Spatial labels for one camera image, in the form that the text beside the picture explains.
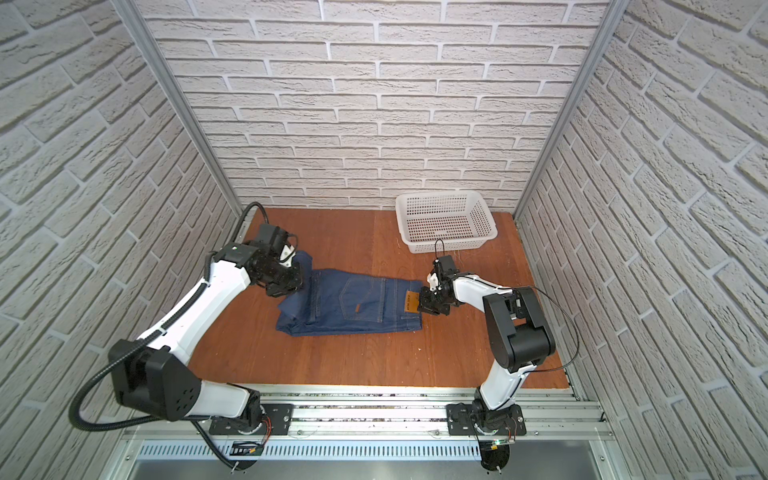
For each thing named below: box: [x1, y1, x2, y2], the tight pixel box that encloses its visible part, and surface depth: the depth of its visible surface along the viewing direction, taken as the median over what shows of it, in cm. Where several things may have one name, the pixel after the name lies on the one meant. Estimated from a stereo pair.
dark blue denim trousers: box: [276, 250, 424, 337], surface depth 94 cm
